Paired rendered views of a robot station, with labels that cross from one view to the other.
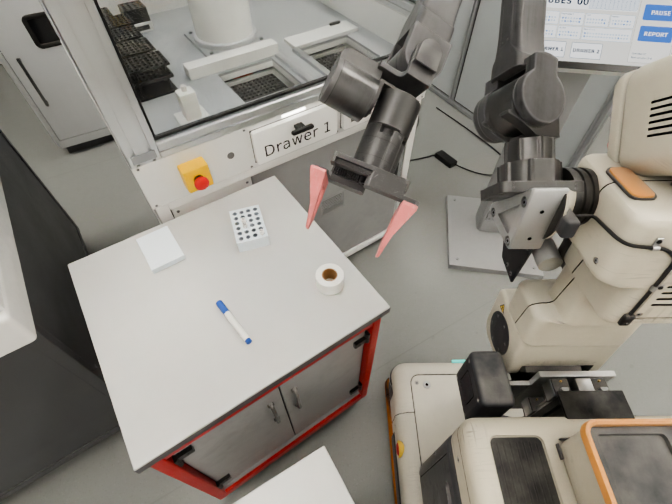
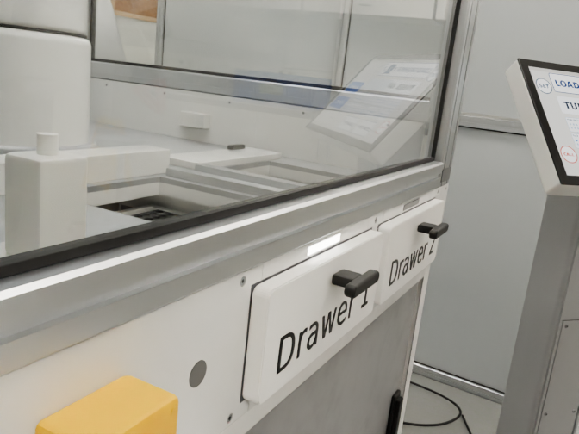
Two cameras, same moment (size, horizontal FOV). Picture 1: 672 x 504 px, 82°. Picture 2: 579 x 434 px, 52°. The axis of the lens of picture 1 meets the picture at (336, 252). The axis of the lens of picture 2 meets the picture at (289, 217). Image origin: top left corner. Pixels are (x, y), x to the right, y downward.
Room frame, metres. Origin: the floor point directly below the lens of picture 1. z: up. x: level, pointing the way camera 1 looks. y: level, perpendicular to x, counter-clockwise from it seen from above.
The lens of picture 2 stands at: (0.51, 0.45, 1.11)
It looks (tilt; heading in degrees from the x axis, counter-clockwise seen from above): 13 degrees down; 331
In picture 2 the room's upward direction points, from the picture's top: 6 degrees clockwise
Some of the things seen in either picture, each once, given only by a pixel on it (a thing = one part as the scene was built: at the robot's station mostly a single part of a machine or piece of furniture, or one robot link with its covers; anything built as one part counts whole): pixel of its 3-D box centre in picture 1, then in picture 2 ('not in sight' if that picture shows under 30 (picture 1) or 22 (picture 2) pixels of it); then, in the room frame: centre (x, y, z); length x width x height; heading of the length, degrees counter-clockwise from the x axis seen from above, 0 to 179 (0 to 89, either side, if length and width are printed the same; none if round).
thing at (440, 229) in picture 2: not in sight; (431, 228); (1.17, -0.16, 0.91); 0.07 x 0.04 x 0.01; 125
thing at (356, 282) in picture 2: (300, 127); (351, 280); (0.99, 0.10, 0.91); 0.07 x 0.04 x 0.01; 125
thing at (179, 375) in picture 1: (249, 347); not in sight; (0.54, 0.29, 0.38); 0.62 x 0.58 x 0.76; 125
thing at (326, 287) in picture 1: (329, 279); not in sight; (0.54, 0.02, 0.78); 0.07 x 0.07 x 0.04
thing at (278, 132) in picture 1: (296, 132); (325, 301); (1.02, 0.12, 0.87); 0.29 x 0.02 x 0.11; 125
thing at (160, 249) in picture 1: (160, 248); not in sight; (0.64, 0.47, 0.77); 0.13 x 0.09 x 0.02; 35
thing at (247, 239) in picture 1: (249, 227); not in sight; (0.71, 0.24, 0.78); 0.12 x 0.08 x 0.04; 19
